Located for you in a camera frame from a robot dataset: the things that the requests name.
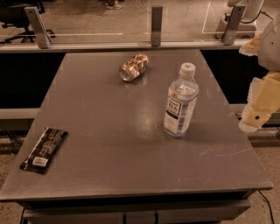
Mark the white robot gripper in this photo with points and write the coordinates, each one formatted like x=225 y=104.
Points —
x=270 y=48

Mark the clear plastic water bottle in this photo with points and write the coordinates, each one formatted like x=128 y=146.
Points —
x=181 y=101

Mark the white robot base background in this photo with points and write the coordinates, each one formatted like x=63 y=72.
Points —
x=247 y=26

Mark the crushed orange soda can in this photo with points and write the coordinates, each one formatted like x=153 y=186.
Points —
x=133 y=67

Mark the glass barrier panel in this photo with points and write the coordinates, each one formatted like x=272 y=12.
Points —
x=88 y=21

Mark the black snack wrapper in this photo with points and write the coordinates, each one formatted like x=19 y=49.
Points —
x=42 y=153

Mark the black office chair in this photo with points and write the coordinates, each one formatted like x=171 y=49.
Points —
x=12 y=13

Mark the right metal glass bracket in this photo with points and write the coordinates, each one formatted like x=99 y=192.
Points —
x=235 y=18

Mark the left metal glass bracket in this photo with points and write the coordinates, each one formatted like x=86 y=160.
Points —
x=38 y=27

